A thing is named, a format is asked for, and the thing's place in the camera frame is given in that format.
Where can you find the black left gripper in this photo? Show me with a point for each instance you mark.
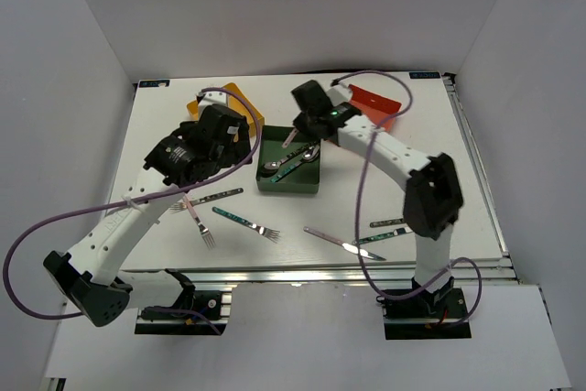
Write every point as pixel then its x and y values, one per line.
pixel 239 152

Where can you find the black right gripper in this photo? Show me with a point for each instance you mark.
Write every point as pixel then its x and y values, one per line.
pixel 300 124

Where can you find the green handled spoon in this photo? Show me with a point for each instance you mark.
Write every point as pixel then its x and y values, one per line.
pixel 307 157

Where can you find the black handled fork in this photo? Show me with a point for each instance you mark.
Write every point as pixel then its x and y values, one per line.
pixel 182 205

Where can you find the black handled spoon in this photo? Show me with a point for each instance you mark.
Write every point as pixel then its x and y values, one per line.
pixel 273 166

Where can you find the pink handled fork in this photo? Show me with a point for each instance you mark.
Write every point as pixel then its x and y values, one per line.
pixel 205 233

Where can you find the green handled fork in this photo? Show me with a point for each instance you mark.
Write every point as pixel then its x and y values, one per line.
pixel 268 233

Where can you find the black handled knife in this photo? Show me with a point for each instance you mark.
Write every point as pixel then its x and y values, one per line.
pixel 387 223

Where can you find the pink handled knife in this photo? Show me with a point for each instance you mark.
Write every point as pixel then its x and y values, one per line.
pixel 351 248

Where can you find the green handled knife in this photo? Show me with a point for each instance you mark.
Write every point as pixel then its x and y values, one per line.
pixel 383 236

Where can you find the pink handled spoon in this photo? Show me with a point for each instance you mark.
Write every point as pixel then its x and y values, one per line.
pixel 289 138

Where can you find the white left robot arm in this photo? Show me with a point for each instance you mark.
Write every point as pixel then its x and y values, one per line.
pixel 89 274

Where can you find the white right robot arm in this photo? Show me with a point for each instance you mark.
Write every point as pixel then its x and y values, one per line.
pixel 432 189

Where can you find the red plastic bin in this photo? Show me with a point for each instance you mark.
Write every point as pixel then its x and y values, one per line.
pixel 374 106

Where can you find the yellow plastic bin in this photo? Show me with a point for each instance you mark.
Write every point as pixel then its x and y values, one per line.
pixel 238 102

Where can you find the green plastic bin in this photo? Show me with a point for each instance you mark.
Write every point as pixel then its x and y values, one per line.
pixel 304 180

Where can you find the left blue corner label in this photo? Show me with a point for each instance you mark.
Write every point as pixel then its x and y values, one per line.
pixel 158 83

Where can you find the blue corner label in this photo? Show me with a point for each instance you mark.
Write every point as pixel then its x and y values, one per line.
pixel 158 83
pixel 424 75

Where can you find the right blue corner label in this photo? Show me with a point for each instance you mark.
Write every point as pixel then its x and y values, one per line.
pixel 424 75

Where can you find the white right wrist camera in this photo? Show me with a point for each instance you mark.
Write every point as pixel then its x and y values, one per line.
pixel 339 93

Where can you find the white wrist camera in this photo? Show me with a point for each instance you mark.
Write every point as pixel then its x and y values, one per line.
pixel 339 93
pixel 209 98

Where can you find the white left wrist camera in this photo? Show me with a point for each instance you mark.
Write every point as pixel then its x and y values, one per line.
pixel 209 98

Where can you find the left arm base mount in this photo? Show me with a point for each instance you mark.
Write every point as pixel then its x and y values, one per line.
pixel 195 312

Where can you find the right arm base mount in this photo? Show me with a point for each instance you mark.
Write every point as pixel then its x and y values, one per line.
pixel 410 319

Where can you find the aluminium table rail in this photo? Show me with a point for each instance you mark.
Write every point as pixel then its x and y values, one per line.
pixel 492 271

